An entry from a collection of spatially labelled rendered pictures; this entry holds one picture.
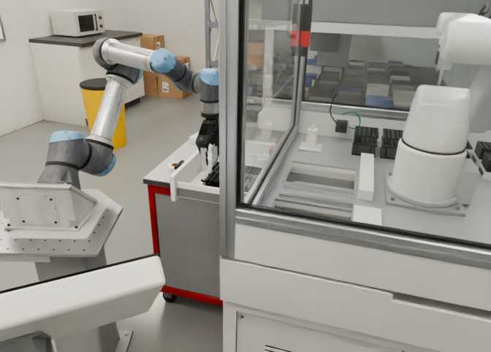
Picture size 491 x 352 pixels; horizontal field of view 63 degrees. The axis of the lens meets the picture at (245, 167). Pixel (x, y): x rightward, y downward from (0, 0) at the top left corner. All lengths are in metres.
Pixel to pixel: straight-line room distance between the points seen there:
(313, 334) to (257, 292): 0.19
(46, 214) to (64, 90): 3.59
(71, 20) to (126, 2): 1.60
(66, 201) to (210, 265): 0.80
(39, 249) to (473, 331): 1.27
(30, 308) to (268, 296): 0.61
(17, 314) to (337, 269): 0.65
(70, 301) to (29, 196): 0.95
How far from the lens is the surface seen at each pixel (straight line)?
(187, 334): 2.14
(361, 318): 1.06
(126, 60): 1.56
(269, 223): 0.94
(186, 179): 1.58
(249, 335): 1.20
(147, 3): 6.44
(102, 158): 1.68
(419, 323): 1.07
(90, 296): 0.62
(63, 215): 1.53
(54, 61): 5.04
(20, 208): 1.58
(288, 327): 1.14
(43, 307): 0.63
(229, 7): 0.82
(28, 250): 1.51
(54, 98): 5.20
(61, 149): 1.58
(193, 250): 1.97
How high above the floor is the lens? 1.58
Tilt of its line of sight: 25 degrees down
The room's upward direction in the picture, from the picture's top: 1 degrees clockwise
